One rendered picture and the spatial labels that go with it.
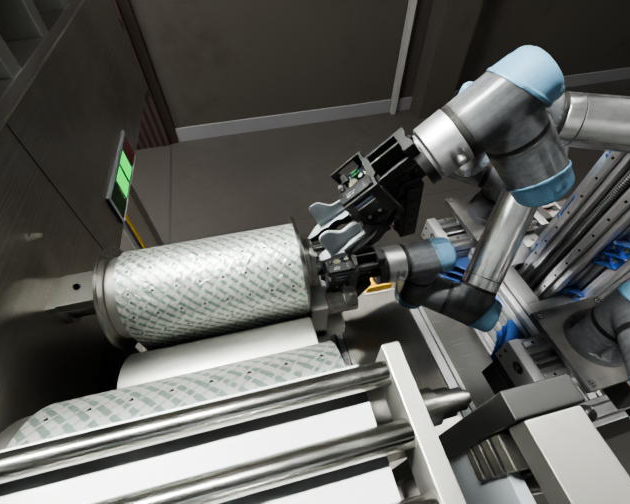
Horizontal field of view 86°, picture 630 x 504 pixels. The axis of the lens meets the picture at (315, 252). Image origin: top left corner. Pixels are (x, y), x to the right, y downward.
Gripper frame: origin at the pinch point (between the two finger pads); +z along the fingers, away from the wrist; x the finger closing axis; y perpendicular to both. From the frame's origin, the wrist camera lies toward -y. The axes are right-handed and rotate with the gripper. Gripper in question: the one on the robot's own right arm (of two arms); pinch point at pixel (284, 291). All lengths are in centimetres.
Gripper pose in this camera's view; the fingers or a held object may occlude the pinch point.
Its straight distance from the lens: 67.9
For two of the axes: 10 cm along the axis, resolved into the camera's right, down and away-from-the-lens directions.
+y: 0.0, -6.3, -7.8
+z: -9.7, 1.8, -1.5
